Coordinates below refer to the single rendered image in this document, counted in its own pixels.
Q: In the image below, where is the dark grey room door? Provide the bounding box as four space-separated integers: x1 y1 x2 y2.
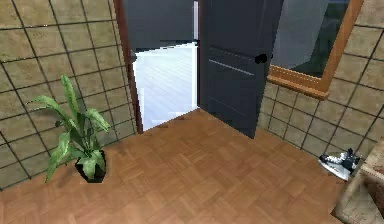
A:
197 0 285 140

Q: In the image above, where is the green house plant black pot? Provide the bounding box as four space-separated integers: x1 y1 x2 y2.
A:
27 74 112 184

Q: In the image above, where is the wooden framed window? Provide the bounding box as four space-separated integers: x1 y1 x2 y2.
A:
267 0 365 101

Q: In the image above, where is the black and white shoe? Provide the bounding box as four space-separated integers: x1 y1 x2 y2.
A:
318 148 362 182

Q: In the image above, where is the black door handle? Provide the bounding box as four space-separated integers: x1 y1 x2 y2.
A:
254 53 270 65

